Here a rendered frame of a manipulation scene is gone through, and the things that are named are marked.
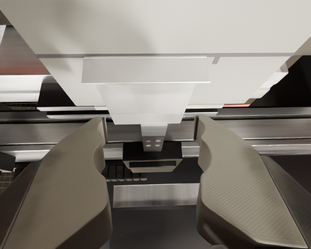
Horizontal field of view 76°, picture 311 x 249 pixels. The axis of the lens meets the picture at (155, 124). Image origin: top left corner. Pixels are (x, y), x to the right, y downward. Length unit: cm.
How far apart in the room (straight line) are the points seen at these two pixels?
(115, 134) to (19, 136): 22
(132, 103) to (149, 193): 9
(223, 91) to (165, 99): 6
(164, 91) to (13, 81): 17
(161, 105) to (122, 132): 27
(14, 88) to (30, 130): 26
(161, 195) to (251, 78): 14
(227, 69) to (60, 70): 13
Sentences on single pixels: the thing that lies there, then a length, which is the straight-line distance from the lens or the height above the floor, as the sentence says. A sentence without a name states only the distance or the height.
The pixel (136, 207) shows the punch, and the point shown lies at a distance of 20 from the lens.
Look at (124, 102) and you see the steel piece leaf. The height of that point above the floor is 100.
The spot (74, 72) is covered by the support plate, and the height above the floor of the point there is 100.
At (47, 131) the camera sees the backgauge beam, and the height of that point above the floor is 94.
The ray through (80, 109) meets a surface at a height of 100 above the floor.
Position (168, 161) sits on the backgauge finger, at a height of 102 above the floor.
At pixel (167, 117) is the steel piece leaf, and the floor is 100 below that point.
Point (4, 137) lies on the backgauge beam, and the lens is 57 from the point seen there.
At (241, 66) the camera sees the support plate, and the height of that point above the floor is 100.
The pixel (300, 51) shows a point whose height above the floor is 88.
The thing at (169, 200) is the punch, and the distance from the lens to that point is 21.
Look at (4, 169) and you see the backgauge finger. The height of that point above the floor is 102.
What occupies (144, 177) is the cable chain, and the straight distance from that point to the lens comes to 58.
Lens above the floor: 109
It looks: 20 degrees down
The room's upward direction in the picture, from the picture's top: 178 degrees clockwise
